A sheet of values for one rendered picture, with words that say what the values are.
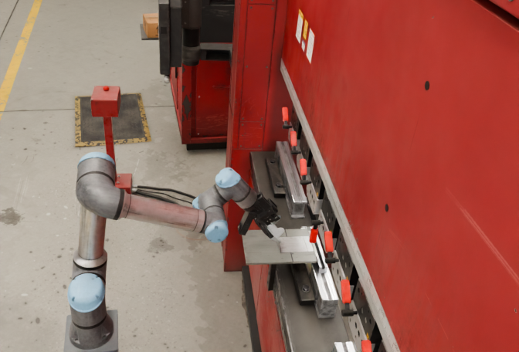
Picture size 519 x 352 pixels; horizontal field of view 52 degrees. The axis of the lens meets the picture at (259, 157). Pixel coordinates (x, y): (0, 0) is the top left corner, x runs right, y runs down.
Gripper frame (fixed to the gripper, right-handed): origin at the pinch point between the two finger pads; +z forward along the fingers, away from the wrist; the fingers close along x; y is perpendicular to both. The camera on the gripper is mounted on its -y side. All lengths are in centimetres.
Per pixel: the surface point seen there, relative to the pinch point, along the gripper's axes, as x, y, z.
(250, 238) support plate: 4.1, -9.8, -1.9
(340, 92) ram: -8, 50, -41
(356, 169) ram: -32, 43, -33
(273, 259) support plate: -7.9, -4.4, 2.4
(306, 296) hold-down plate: -17.8, -1.5, 17.1
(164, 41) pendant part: 98, -9, -54
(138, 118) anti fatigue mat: 271, -121, 38
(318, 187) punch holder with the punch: -3.3, 25.2, -11.5
